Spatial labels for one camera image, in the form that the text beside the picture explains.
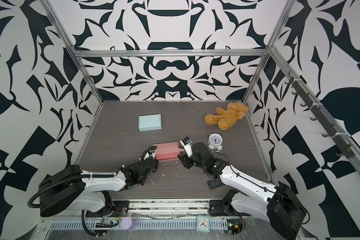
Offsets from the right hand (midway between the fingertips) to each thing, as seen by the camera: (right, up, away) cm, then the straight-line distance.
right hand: (182, 152), depth 80 cm
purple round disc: (-23, -26, -16) cm, 38 cm away
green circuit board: (+24, -32, -9) cm, 41 cm away
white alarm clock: (+21, +4, +16) cm, 27 cm away
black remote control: (+17, -17, +1) cm, 24 cm away
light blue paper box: (-21, +15, +22) cm, 34 cm away
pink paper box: (-7, +1, -2) cm, 8 cm away
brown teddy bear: (+28, +17, +16) cm, 37 cm away
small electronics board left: (-36, -32, -8) cm, 48 cm away
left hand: (-15, -2, +6) cm, 16 cm away
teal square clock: (+9, -30, -11) cm, 33 cm away
